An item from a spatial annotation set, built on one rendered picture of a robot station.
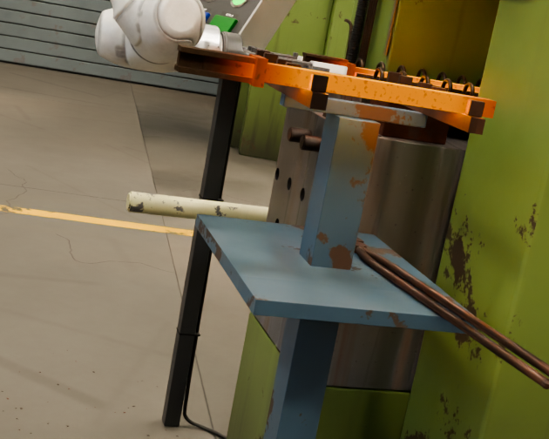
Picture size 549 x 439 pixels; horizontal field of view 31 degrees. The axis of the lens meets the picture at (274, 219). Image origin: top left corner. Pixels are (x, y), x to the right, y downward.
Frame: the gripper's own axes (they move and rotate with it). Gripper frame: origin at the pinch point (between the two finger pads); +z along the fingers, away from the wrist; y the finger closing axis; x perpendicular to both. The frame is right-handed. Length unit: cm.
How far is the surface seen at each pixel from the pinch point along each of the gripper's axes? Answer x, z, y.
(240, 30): 2.8, -6.8, -38.7
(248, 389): -66, 0, -7
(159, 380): -99, -1, -85
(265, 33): 2.8, -0.6, -41.0
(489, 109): 3, 2, 59
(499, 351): -23, 0, 79
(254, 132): -82, 125, -470
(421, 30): 10.0, 25.6, -18.5
